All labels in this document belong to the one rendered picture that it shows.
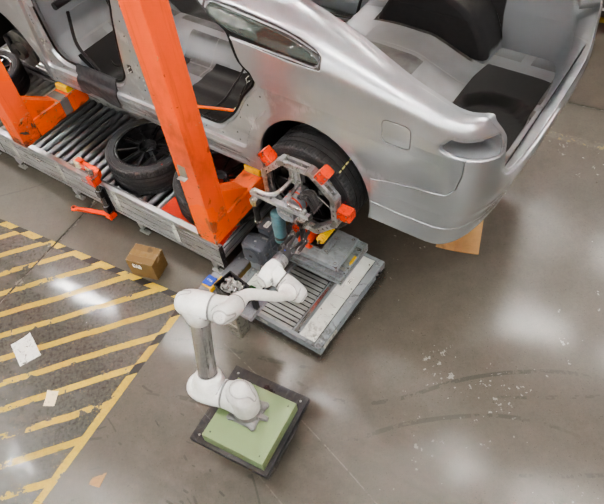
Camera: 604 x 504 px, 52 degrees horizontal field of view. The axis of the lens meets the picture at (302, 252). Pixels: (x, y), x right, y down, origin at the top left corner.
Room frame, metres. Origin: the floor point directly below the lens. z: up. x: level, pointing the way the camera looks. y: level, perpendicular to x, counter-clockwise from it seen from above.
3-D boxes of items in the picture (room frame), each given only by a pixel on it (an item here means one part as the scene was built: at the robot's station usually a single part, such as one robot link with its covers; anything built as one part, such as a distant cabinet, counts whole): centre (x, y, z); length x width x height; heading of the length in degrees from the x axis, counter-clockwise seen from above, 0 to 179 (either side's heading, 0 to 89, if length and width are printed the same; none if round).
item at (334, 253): (2.78, -0.16, 0.32); 0.40 x 0.30 x 0.28; 49
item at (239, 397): (1.54, 0.44, 0.55); 0.18 x 0.16 x 0.22; 65
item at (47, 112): (4.27, 1.78, 0.69); 0.52 x 0.17 x 0.35; 139
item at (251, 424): (1.52, 0.41, 0.41); 0.22 x 0.18 x 0.06; 55
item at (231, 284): (2.27, 0.44, 0.51); 0.20 x 0.14 x 0.13; 40
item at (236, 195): (3.01, 0.32, 0.69); 0.52 x 0.17 x 0.35; 139
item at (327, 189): (2.65, -0.05, 0.85); 0.54 x 0.07 x 0.54; 49
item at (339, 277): (2.78, -0.16, 0.13); 0.50 x 0.36 x 0.10; 49
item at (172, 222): (3.60, 1.47, 0.28); 2.47 x 0.09 x 0.22; 49
